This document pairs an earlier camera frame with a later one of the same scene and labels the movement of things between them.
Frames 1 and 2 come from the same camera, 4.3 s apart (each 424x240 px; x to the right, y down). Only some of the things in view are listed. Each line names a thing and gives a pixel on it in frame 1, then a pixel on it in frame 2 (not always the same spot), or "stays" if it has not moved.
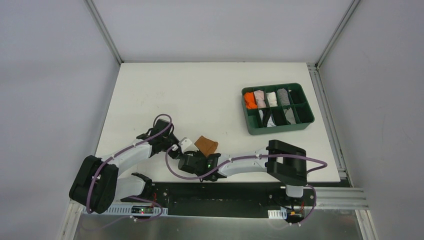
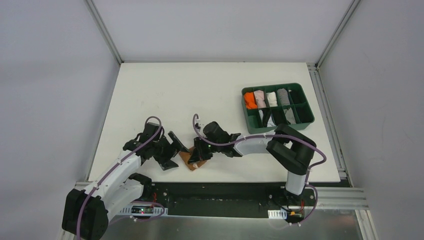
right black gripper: (202, 156) -> (205, 150)
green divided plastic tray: (276, 108) stays
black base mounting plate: (226, 200) stays
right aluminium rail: (341, 198) stays
